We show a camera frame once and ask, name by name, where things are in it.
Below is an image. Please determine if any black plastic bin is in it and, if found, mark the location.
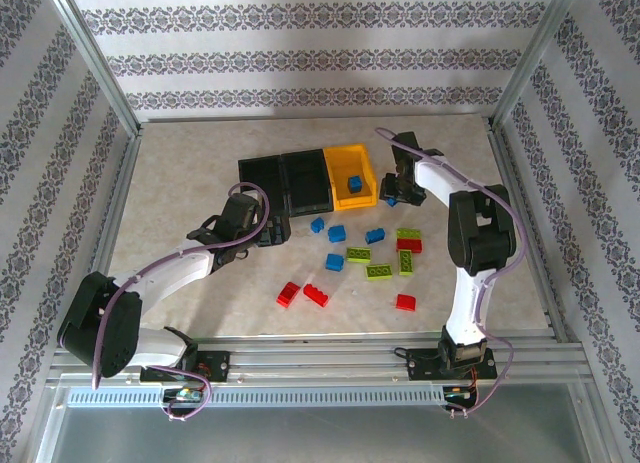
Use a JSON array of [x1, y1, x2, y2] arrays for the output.
[[280, 149, 335, 218], [237, 155, 293, 219]]

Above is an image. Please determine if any yellow plastic bin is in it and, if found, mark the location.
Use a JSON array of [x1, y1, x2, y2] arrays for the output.
[[322, 142, 379, 212]]

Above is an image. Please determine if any grey metal sheet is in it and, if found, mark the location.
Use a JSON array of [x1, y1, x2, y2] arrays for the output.
[[34, 382, 614, 463]]

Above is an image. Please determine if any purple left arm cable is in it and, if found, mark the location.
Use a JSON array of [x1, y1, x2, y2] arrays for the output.
[[91, 181, 272, 423]]

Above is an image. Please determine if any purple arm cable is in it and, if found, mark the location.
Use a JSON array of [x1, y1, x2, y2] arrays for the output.
[[91, 181, 272, 423], [374, 126, 527, 420]]

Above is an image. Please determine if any aluminium side rail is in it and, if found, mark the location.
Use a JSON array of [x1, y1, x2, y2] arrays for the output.
[[82, 132, 144, 309], [487, 117, 581, 344]]

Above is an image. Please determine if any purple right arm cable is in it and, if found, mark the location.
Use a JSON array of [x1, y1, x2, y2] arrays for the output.
[[374, 126, 527, 420]]

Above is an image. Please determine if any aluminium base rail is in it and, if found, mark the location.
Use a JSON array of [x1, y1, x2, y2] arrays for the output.
[[47, 332, 589, 387]]

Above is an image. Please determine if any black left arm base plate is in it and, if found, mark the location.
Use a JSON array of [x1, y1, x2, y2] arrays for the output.
[[139, 350, 232, 384]]

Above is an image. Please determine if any aluminium frame post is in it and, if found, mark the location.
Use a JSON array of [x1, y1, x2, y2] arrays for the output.
[[487, 0, 589, 129], [42, 0, 144, 139]]

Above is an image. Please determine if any slotted grey cable duct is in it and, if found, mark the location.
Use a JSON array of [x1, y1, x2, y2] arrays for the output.
[[65, 385, 451, 409]]

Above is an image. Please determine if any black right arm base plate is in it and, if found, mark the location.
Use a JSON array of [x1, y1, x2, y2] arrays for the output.
[[405, 346, 497, 382]]

